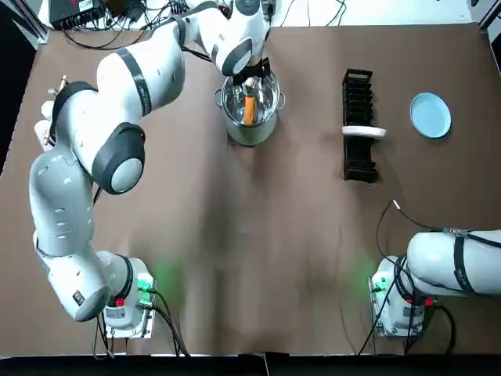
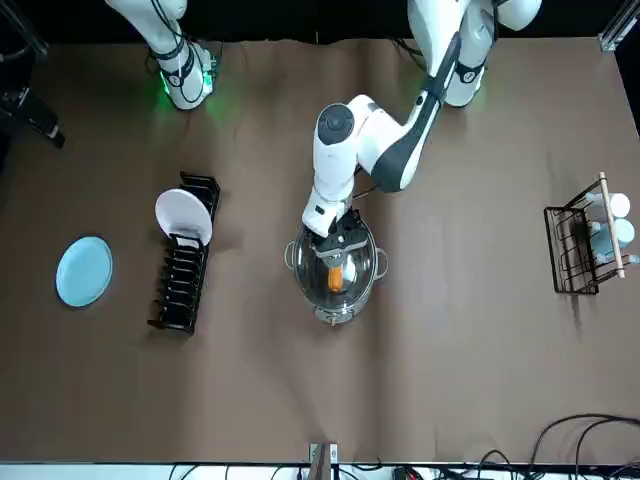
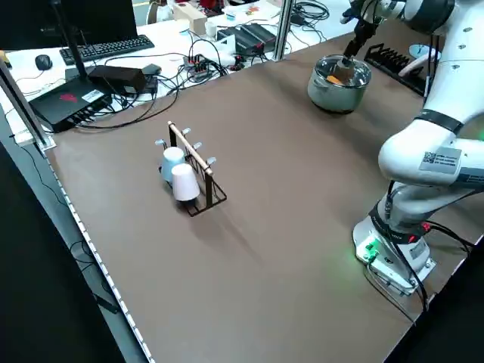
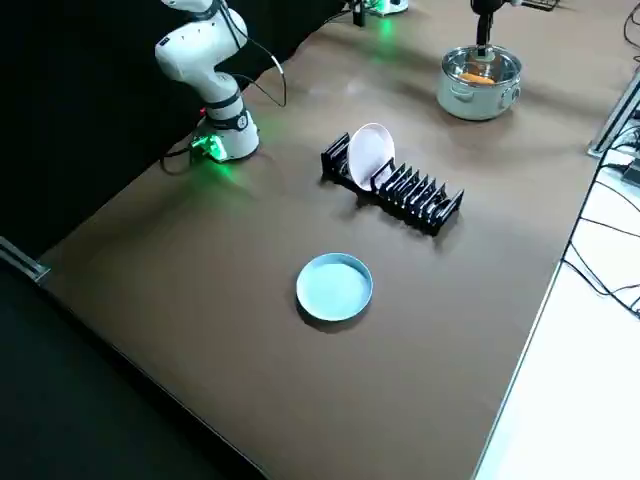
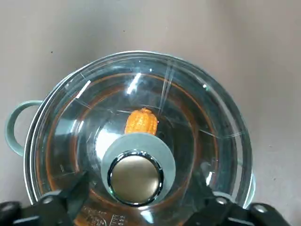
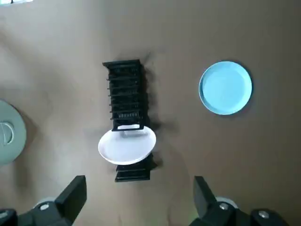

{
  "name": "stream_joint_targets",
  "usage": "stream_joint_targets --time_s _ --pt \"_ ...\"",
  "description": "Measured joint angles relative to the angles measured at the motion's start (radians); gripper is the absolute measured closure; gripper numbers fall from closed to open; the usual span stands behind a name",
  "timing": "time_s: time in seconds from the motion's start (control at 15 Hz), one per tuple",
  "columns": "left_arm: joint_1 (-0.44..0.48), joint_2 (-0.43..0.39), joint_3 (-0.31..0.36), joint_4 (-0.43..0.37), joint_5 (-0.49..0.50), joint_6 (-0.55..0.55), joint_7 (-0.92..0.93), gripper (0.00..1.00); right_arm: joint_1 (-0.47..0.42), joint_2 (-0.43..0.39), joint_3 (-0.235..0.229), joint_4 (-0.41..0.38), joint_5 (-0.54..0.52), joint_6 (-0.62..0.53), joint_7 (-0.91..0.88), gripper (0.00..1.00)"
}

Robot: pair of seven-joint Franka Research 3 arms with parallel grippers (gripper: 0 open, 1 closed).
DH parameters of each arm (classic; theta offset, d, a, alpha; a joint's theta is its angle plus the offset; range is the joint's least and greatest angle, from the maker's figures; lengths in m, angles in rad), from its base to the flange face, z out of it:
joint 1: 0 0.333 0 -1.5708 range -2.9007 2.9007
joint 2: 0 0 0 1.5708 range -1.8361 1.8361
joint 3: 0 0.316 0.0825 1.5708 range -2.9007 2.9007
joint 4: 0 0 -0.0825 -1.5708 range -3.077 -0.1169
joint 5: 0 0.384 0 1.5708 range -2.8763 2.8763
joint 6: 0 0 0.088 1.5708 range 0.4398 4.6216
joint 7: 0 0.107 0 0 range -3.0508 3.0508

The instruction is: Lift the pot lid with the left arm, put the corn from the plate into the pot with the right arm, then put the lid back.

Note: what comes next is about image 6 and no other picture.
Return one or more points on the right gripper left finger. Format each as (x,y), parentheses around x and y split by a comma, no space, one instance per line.
(58,212)

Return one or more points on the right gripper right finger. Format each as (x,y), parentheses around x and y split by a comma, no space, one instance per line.
(211,215)

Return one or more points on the stainless steel pot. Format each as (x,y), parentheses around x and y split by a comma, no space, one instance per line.
(18,141)

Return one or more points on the pale white plate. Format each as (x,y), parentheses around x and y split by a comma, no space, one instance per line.
(127,148)

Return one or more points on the light blue plate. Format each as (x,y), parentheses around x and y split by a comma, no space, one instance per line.
(225,88)

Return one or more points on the black dish rack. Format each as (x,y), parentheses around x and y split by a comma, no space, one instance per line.
(127,94)

